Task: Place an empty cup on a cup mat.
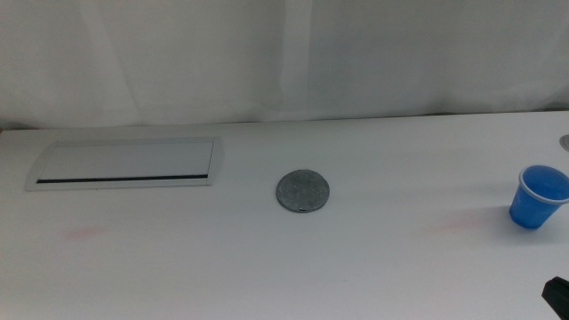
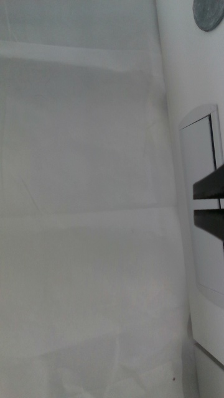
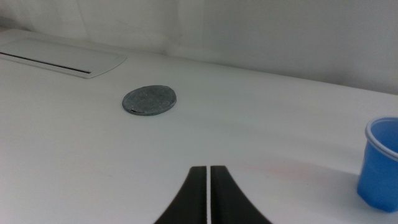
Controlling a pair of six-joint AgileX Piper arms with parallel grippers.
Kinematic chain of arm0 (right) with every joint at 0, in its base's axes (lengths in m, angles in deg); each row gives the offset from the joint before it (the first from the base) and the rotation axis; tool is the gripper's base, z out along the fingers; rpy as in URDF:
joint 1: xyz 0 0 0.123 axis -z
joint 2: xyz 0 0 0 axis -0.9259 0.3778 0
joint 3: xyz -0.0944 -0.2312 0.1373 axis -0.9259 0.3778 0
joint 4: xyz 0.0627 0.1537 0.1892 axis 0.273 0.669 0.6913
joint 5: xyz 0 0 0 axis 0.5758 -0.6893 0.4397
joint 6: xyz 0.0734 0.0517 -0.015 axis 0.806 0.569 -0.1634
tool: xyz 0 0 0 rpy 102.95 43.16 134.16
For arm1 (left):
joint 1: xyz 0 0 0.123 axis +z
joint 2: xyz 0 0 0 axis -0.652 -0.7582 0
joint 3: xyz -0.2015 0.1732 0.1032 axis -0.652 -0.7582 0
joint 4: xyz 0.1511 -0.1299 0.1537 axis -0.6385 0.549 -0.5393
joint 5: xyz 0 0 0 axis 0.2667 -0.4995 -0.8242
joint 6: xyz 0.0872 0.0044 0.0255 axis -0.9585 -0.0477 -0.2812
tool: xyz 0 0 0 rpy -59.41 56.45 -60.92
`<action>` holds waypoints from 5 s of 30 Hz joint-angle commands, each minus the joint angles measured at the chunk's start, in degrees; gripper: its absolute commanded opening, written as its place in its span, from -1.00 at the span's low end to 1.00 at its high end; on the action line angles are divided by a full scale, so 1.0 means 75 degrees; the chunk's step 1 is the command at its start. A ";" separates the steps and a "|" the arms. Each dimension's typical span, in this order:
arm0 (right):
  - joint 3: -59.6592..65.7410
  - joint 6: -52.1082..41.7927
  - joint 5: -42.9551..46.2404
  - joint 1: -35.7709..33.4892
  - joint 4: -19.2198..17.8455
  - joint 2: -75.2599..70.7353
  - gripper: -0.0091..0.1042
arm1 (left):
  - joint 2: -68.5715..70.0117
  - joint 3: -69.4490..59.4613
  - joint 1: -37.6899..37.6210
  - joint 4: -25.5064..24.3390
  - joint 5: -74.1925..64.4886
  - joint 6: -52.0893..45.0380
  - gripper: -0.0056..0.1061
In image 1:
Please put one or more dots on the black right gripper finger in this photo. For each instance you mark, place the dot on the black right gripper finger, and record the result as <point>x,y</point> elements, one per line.
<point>558,297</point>

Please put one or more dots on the blue plastic cup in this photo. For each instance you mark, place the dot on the blue plastic cup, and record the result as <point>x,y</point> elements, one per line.
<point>531,209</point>

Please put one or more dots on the round grey cup mat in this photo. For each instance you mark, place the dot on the round grey cup mat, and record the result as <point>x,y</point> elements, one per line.
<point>302,191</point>

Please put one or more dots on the round grey table grommet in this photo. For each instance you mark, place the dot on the round grey table grommet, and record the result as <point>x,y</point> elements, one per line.
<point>565,143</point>

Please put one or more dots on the white fabric backdrop curtain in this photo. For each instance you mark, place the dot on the white fabric backdrop curtain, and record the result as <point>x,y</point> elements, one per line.
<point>222,58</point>

